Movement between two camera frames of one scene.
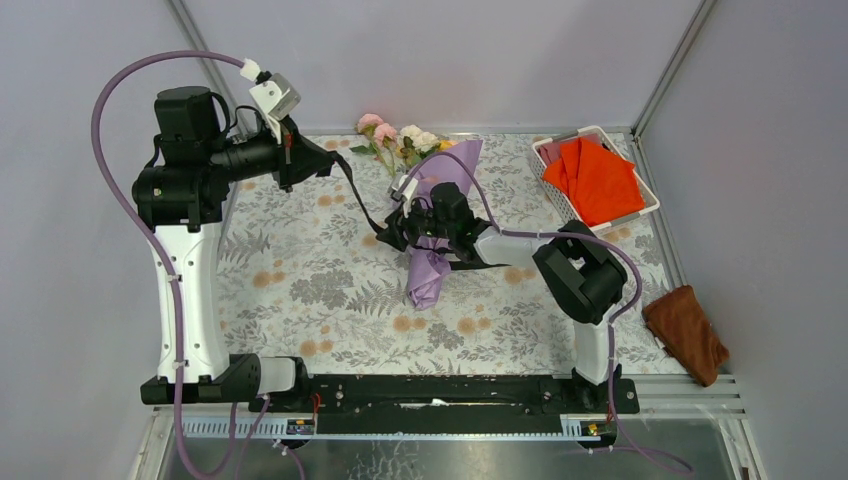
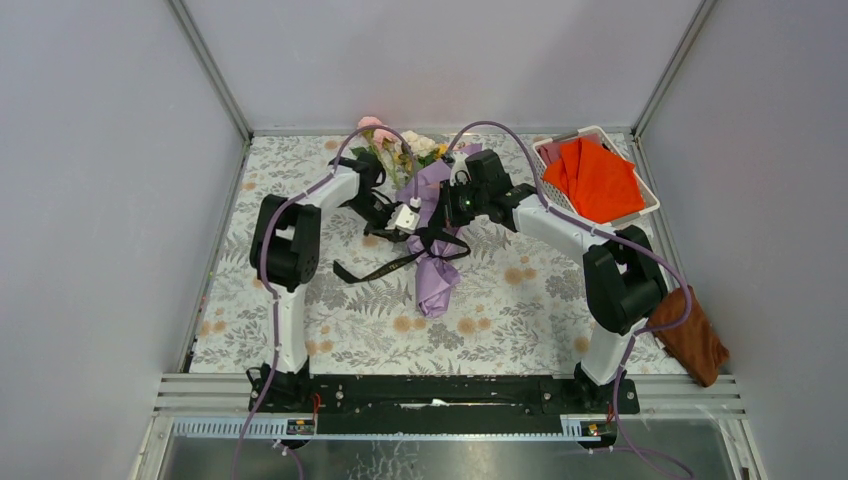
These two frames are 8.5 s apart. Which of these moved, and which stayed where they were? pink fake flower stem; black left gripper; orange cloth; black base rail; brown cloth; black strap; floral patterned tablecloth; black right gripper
Moved: black left gripper; black strap; black right gripper
Stayed: orange cloth; floral patterned tablecloth; black base rail; pink fake flower stem; brown cloth
